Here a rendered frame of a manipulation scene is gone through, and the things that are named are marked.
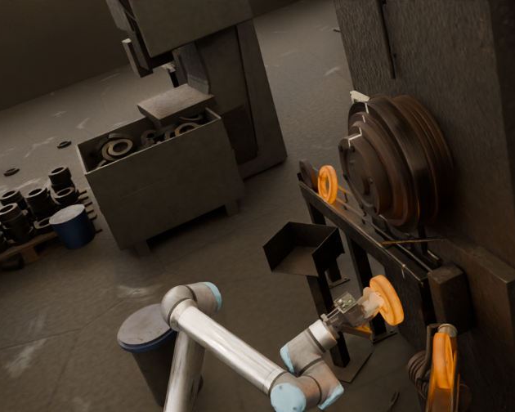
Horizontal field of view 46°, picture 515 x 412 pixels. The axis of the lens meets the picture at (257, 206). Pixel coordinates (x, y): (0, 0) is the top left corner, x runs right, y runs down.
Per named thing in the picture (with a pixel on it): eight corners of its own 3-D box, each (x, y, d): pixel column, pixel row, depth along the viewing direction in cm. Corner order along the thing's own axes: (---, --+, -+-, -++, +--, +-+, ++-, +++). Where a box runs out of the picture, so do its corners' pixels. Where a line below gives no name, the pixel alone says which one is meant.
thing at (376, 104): (379, 197, 236) (352, 82, 216) (447, 248, 195) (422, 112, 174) (364, 203, 235) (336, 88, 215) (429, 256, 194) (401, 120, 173)
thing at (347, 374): (327, 342, 307) (288, 221, 275) (373, 354, 289) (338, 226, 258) (305, 369, 294) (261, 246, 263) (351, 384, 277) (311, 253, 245)
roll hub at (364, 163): (361, 194, 222) (343, 123, 210) (398, 224, 197) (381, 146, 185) (347, 199, 222) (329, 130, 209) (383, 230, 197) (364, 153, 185)
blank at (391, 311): (374, 267, 195) (364, 271, 194) (396, 287, 180) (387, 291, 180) (385, 307, 200) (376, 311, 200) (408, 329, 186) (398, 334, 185)
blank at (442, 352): (454, 384, 183) (443, 383, 184) (450, 331, 185) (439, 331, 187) (448, 391, 169) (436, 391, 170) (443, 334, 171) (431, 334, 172)
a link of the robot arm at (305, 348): (298, 379, 190) (280, 353, 195) (330, 355, 190) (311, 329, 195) (291, 376, 182) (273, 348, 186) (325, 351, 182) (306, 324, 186)
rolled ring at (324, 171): (319, 205, 310) (325, 204, 311) (332, 201, 292) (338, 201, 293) (316, 169, 312) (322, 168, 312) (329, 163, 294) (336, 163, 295)
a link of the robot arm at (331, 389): (311, 416, 177) (287, 380, 183) (333, 405, 186) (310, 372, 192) (330, 399, 173) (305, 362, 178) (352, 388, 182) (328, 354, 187)
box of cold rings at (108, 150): (221, 175, 536) (191, 91, 501) (253, 207, 463) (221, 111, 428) (110, 223, 515) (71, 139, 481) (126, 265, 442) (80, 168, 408)
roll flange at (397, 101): (402, 187, 238) (378, 72, 217) (474, 236, 196) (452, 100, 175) (379, 197, 236) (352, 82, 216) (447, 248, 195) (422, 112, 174)
